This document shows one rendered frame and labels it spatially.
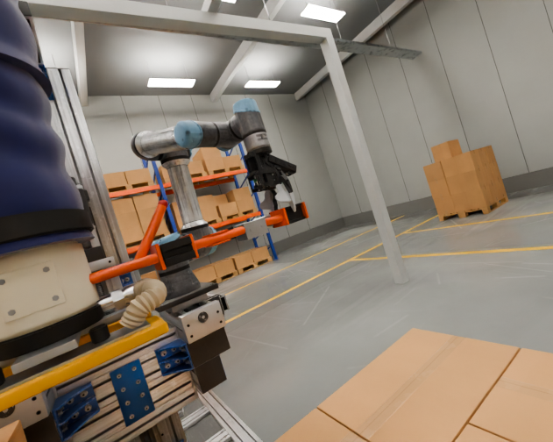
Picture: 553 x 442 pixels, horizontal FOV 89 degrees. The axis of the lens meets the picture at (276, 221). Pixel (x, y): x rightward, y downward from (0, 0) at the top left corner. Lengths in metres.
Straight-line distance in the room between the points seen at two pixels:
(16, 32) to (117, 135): 9.19
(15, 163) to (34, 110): 0.12
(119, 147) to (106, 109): 1.19
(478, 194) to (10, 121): 7.17
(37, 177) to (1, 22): 0.28
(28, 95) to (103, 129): 9.26
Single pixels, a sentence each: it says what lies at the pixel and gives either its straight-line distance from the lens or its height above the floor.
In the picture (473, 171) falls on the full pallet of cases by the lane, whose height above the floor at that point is 0.92.
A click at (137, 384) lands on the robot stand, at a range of 1.14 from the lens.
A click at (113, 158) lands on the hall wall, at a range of 9.65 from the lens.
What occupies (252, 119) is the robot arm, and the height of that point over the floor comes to 1.49.
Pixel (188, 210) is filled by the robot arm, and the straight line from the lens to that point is 1.21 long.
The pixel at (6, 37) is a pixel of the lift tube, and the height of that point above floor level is 1.64.
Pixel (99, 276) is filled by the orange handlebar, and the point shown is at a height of 1.20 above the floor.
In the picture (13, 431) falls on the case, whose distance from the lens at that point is 0.90.
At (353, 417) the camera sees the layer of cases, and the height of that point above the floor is 0.54.
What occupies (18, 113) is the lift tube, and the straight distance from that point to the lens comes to 0.69.
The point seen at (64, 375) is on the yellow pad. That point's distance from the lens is 0.57.
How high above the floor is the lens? 1.20
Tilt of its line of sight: level
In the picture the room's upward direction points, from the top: 18 degrees counter-clockwise
